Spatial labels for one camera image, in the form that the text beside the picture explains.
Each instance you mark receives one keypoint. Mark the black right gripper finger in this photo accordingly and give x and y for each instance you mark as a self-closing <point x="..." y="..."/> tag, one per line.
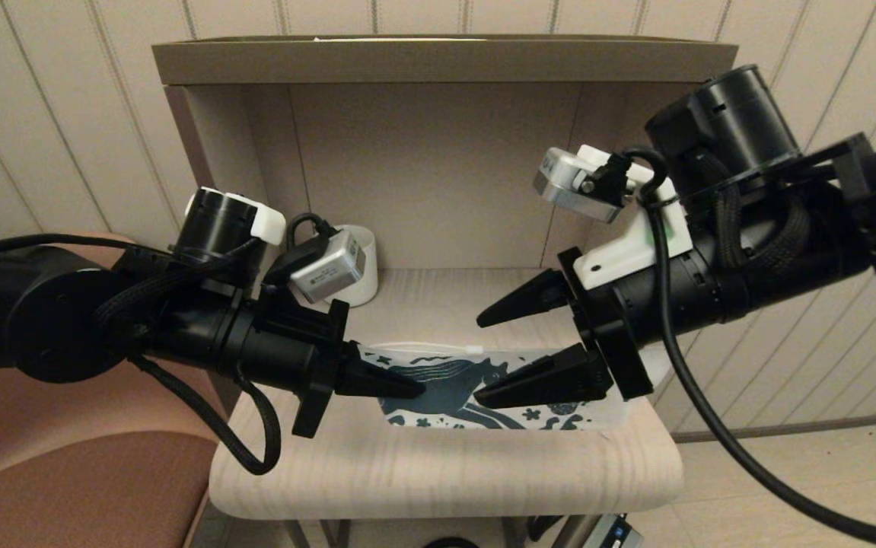
<point x="529" y="298"/>
<point x="552" y="380"/>

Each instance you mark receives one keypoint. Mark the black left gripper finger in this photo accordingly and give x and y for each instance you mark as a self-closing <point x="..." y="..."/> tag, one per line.
<point x="377" y="380"/>

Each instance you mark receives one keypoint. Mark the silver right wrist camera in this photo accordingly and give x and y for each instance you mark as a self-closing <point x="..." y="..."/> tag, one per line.
<point x="559" y="186"/>

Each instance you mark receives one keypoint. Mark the white horse print pouch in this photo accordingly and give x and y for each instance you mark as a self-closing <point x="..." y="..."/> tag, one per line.
<point x="453" y="384"/>

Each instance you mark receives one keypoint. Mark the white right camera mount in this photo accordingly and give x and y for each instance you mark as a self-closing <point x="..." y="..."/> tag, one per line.
<point x="628" y="259"/>

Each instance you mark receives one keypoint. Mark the beige wooden hutch desk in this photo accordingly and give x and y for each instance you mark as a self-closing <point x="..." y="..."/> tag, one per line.
<point x="438" y="175"/>

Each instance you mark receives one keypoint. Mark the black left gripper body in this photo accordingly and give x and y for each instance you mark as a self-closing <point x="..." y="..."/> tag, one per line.
<point x="278" y="350"/>

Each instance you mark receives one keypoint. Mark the brown upholstered chair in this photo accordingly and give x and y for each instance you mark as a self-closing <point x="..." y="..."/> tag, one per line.
<point x="65" y="495"/>

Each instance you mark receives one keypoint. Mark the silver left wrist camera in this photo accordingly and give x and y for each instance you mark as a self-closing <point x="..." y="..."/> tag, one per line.
<point x="331" y="270"/>

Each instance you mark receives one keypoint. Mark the grey box with blue label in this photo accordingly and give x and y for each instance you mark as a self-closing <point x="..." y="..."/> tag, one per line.
<point x="611" y="534"/>

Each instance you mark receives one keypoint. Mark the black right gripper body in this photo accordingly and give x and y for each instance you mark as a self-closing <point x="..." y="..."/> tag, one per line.
<point x="635" y="312"/>

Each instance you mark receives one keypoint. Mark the black round floor object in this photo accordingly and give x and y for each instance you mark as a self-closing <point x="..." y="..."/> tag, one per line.
<point x="450" y="543"/>

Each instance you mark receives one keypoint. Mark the brown wall baseboard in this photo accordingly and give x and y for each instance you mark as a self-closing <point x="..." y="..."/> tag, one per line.
<point x="810" y="425"/>

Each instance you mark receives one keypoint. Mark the white ribbed ceramic mug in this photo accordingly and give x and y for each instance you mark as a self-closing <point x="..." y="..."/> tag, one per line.
<point x="367" y="285"/>

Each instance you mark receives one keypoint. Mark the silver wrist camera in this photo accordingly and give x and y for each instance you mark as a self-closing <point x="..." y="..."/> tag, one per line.
<point x="559" y="186"/>
<point x="331" y="270"/>

